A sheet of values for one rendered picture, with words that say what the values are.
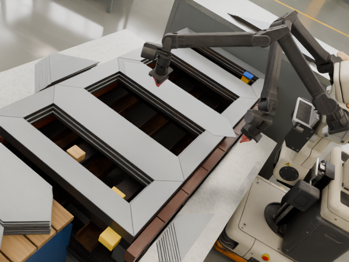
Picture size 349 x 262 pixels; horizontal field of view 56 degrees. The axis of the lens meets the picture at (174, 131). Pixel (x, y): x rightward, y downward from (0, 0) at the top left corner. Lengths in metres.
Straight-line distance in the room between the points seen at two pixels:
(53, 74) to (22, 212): 0.84
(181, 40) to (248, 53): 1.07
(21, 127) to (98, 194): 0.42
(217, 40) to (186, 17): 1.18
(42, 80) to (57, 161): 0.62
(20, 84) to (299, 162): 1.48
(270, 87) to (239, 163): 0.49
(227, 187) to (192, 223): 0.34
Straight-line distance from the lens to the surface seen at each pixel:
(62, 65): 1.89
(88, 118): 1.48
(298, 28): 1.76
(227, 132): 1.69
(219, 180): 1.71
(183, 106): 1.70
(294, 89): 2.38
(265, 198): 2.38
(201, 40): 1.39
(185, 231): 1.42
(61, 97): 1.56
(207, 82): 2.04
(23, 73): 1.87
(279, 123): 2.52
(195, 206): 1.55
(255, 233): 2.17
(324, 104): 1.50
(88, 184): 1.24
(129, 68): 1.84
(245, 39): 1.39
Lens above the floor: 1.87
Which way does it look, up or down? 40 degrees down
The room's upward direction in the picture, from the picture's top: 24 degrees clockwise
